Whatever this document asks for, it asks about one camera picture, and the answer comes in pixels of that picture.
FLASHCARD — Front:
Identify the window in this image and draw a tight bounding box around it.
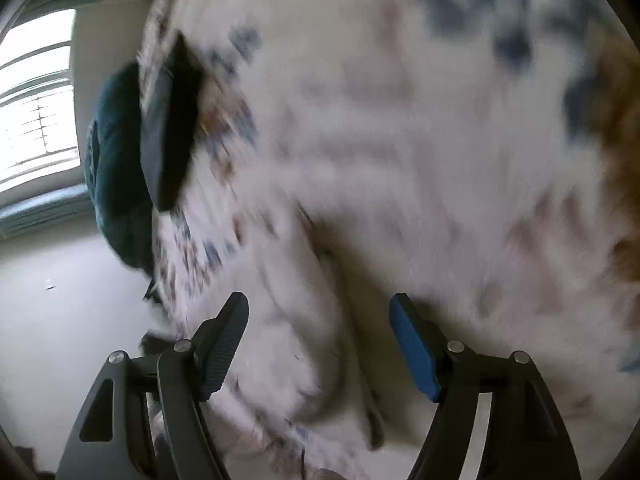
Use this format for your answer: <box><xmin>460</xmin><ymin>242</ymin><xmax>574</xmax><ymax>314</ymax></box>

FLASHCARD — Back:
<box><xmin>0</xmin><ymin>8</ymin><xmax>82</xmax><ymax>193</ymax></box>

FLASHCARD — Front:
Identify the teal cushion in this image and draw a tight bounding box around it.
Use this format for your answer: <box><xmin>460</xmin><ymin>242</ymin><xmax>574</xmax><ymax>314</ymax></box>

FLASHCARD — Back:
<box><xmin>83</xmin><ymin>61</ymin><xmax>157</xmax><ymax>277</ymax></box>

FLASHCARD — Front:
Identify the white floral printed blanket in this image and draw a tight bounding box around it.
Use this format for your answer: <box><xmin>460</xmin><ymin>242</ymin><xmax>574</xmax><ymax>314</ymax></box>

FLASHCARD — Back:
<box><xmin>136</xmin><ymin>0</ymin><xmax>640</xmax><ymax>480</ymax></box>

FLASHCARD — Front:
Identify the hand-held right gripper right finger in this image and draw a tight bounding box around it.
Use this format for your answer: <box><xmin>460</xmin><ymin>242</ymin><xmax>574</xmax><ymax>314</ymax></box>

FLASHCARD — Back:
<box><xmin>389</xmin><ymin>293</ymin><xmax>582</xmax><ymax>480</ymax></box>

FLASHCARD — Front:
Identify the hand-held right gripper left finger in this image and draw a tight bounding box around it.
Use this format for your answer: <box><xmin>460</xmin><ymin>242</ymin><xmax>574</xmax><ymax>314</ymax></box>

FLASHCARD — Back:
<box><xmin>55</xmin><ymin>291</ymin><xmax>250</xmax><ymax>480</ymax></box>

